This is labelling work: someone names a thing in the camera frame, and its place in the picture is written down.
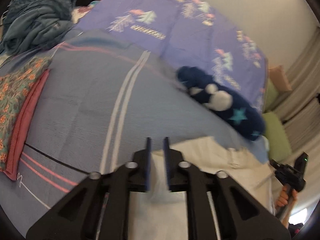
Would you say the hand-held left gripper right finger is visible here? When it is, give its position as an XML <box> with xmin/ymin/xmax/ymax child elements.
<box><xmin>163</xmin><ymin>137</ymin><xmax>292</xmax><ymax>240</ymax></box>

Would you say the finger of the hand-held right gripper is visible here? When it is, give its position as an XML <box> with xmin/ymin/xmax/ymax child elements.
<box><xmin>269</xmin><ymin>159</ymin><xmax>283</xmax><ymax>172</ymax></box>

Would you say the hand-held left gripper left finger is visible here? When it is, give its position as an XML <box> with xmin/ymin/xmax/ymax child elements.
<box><xmin>25</xmin><ymin>137</ymin><xmax>152</xmax><ymax>240</ymax></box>

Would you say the white shirt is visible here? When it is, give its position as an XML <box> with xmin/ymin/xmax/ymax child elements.
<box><xmin>97</xmin><ymin>136</ymin><xmax>274</xmax><ymax>240</ymax></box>

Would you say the person's right forearm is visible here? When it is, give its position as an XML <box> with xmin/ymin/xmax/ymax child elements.
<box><xmin>275</xmin><ymin>206</ymin><xmax>294</xmax><ymax>227</ymax></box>

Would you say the person's right hand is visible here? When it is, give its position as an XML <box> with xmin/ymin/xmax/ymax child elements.
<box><xmin>276</xmin><ymin>189</ymin><xmax>298</xmax><ymax>207</ymax></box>

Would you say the large green pillow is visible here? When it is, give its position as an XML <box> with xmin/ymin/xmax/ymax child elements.
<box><xmin>261</xmin><ymin>112</ymin><xmax>292</xmax><ymax>162</ymax></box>

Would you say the navy star plush pillow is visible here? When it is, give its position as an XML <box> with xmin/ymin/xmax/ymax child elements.
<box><xmin>176</xmin><ymin>66</ymin><xmax>266</xmax><ymax>141</ymax></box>

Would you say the small green pillow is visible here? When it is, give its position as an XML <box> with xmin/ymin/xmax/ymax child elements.
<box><xmin>264</xmin><ymin>80</ymin><xmax>279</xmax><ymax>112</ymax></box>

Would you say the beige curtain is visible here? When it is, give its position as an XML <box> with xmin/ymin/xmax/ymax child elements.
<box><xmin>275</xmin><ymin>26</ymin><xmax>320</xmax><ymax>205</ymax></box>

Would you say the pink pillow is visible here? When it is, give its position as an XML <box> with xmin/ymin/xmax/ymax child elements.
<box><xmin>269</xmin><ymin>65</ymin><xmax>292</xmax><ymax>92</ymax></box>

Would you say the grey-blue striped bedsheet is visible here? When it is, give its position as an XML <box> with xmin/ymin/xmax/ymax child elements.
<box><xmin>0</xmin><ymin>29</ymin><xmax>269</xmax><ymax>238</ymax></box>

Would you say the folded pink cloth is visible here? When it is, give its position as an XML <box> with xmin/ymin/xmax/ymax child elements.
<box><xmin>5</xmin><ymin>69</ymin><xmax>51</xmax><ymax>180</ymax></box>

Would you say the purple tree-print quilt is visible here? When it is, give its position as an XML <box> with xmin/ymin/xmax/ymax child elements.
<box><xmin>72</xmin><ymin>0</ymin><xmax>268</xmax><ymax>113</ymax></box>

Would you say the folded floral cloth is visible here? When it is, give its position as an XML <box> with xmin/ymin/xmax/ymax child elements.
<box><xmin>0</xmin><ymin>56</ymin><xmax>53</xmax><ymax>172</ymax></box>

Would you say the blue fleece blanket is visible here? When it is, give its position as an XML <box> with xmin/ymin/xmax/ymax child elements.
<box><xmin>0</xmin><ymin>0</ymin><xmax>78</xmax><ymax>55</ymax></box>

